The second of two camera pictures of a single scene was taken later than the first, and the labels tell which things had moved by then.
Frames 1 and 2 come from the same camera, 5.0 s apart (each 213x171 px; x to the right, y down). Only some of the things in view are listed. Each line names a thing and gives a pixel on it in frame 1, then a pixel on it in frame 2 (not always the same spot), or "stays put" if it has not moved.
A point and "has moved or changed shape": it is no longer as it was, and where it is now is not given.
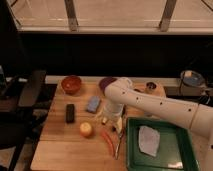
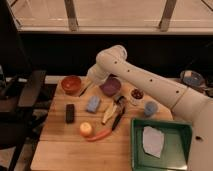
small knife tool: [117, 146] to [84, 89]
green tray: [159, 145] has moved or changed shape
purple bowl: [104, 82] stays put
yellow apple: [85, 129] stays put
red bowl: [71, 84] stays put
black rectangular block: [70, 113] stays put
